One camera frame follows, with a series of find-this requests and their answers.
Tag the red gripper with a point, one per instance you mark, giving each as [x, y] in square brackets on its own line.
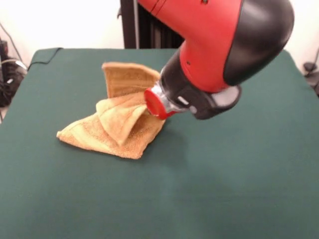
[154, 103]

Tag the tan terry towel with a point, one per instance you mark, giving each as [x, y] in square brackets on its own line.
[112, 129]

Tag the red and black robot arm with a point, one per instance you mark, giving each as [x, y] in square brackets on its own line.
[224, 49]

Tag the dark green table cloth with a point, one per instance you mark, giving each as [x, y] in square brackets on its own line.
[99, 186]

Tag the black stand base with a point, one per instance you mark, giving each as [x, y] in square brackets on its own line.
[311, 72]
[10, 84]

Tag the small black box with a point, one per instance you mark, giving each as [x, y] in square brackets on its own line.
[3, 49]

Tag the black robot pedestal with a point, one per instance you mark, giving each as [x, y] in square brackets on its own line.
[149, 32]

